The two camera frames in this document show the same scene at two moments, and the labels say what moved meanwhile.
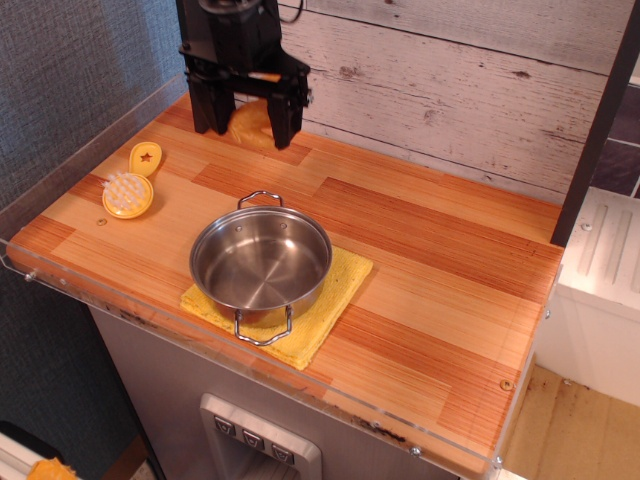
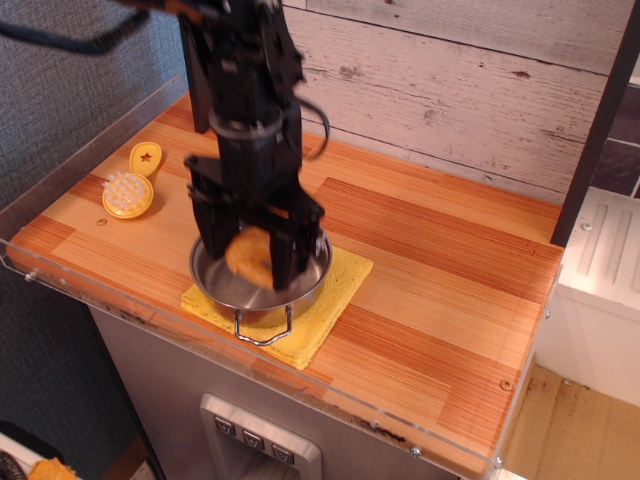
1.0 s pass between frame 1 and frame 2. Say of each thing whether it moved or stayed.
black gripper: moved
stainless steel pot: stayed
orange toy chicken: moved
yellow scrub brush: stayed
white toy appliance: stayed
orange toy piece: stayed
